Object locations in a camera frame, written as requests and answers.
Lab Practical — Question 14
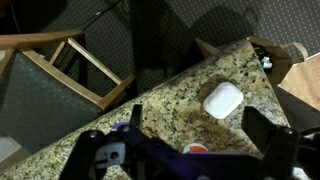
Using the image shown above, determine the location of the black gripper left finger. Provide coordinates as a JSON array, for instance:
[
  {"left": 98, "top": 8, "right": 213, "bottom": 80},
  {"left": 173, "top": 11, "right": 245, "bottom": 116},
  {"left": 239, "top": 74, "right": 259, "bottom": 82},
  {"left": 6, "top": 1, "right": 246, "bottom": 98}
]
[{"left": 59, "top": 104, "right": 183, "bottom": 180}]

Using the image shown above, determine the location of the white earbuds case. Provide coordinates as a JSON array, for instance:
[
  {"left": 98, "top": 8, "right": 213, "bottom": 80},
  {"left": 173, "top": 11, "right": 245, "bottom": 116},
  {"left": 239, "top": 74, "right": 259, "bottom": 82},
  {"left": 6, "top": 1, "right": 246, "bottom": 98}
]
[{"left": 202, "top": 81, "right": 244, "bottom": 120}]

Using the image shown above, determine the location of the brown paper bag with cans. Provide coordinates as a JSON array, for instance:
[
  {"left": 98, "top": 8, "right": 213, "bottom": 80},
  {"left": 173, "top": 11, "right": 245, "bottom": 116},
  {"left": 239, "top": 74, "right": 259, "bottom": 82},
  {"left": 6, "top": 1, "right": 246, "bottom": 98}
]
[{"left": 246, "top": 35, "right": 309, "bottom": 89}]

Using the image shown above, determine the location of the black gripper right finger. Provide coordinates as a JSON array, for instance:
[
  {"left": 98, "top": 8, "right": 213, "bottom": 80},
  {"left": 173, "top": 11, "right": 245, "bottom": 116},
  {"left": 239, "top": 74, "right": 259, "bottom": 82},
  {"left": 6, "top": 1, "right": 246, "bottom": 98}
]
[{"left": 241, "top": 105, "right": 320, "bottom": 180}]

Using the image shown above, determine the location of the white pill bottle orange label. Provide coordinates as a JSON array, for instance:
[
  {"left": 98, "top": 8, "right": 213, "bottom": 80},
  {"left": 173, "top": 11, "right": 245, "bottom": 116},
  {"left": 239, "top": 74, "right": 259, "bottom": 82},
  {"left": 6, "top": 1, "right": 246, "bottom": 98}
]
[{"left": 181, "top": 142, "right": 209, "bottom": 155}]

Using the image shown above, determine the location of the dark dotted floor mat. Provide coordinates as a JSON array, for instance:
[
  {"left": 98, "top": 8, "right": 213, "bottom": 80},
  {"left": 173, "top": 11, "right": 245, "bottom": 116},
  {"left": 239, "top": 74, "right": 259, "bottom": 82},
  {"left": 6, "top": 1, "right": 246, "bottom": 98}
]
[{"left": 0, "top": 0, "right": 320, "bottom": 134}]

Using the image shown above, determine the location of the wooden chair grey cushion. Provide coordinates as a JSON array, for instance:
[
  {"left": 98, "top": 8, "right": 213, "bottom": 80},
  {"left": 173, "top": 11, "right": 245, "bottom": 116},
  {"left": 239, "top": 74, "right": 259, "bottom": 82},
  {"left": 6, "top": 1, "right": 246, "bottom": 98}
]
[{"left": 0, "top": 29, "right": 137, "bottom": 158}]

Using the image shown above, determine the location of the thin black floor cable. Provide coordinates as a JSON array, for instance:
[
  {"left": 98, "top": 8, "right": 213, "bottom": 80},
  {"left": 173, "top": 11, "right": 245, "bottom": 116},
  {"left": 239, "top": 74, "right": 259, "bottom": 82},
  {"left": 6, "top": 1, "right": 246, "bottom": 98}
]
[{"left": 83, "top": 0, "right": 124, "bottom": 31}]

